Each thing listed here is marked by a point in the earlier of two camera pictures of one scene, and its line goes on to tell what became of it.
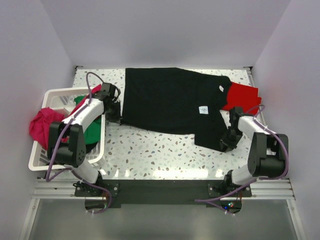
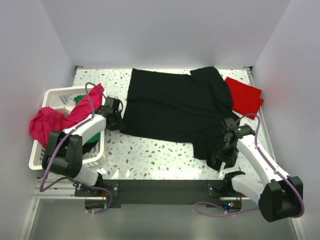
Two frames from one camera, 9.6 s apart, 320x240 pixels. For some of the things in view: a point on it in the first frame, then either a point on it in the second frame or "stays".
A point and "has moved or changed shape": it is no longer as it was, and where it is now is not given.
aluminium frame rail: x=56 y=188 stays
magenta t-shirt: x=40 y=120 stays
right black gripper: x=229 y=139 -> x=223 y=154
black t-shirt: x=177 y=100 has moved or changed shape
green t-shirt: x=93 y=134 stays
